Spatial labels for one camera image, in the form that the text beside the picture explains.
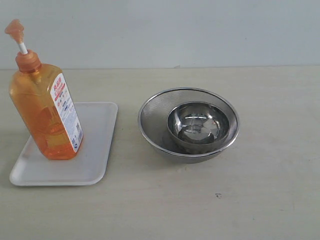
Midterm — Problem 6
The orange pump soap bottle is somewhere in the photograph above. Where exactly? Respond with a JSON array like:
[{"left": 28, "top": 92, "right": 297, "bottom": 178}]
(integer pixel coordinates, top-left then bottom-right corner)
[{"left": 4, "top": 19, "right": 83, "bottom": 160}]

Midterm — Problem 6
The small stainless steel bowl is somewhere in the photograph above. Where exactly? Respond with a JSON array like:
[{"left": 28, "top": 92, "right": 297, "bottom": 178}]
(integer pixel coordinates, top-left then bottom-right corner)
[{"left": 167, "top": 101, "right": 230, "bottom": 155}]

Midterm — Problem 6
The steel mesh colander basket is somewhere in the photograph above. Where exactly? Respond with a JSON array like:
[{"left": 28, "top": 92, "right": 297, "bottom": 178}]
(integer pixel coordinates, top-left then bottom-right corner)
[{"left": 138, "top": 87, "right": 240, "bottom": 164}]

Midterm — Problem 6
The white rectangular foam tray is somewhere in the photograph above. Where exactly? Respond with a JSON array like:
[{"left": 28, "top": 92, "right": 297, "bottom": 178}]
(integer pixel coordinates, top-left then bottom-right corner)
[{"left": 9, "top": 102, "right": 118, "bottom": 187}]

